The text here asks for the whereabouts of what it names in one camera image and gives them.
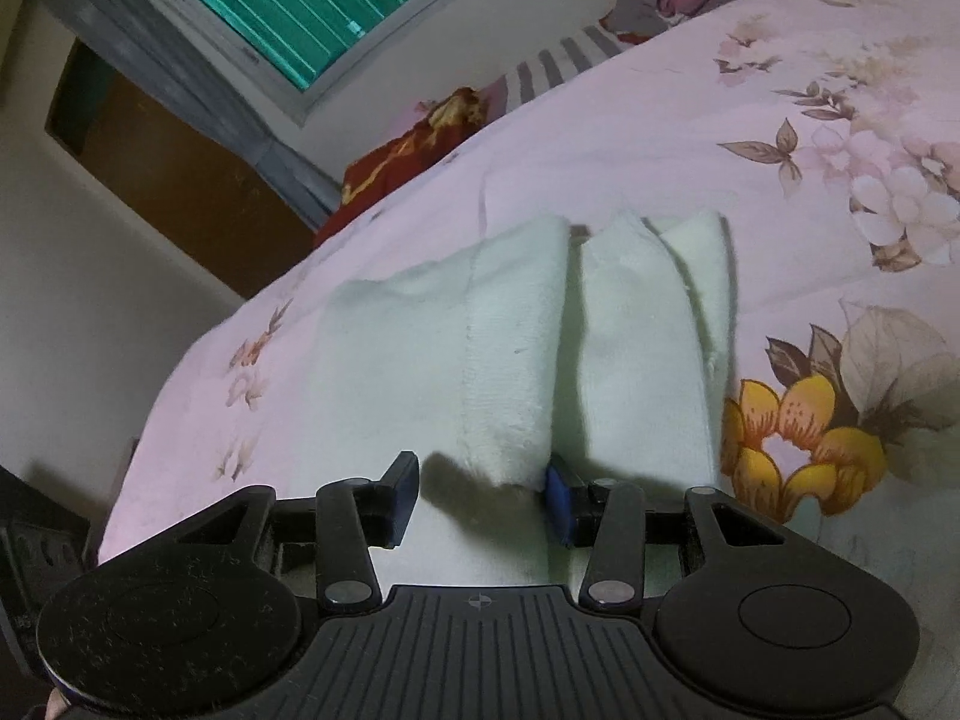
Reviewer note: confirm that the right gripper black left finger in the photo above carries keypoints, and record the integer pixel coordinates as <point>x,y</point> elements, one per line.
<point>320,546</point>

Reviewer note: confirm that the pale green small cloth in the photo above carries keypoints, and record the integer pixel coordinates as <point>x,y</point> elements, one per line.
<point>609,350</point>

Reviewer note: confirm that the grey left curtain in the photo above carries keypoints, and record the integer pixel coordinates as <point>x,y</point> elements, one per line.
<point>134,38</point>

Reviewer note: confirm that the pink floral bed sheet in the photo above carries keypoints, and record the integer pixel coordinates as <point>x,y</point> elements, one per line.
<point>824,134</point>

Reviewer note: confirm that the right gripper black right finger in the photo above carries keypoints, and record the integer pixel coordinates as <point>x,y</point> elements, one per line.
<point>615,522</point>

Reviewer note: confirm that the grey striped pillow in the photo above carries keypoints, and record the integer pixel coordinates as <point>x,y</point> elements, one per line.
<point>553,67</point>

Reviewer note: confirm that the red floral pillow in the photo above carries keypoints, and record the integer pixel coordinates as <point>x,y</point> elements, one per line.
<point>437,132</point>

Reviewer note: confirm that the dark brown wooden door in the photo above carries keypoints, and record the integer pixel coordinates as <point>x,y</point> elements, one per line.
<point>207,202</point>

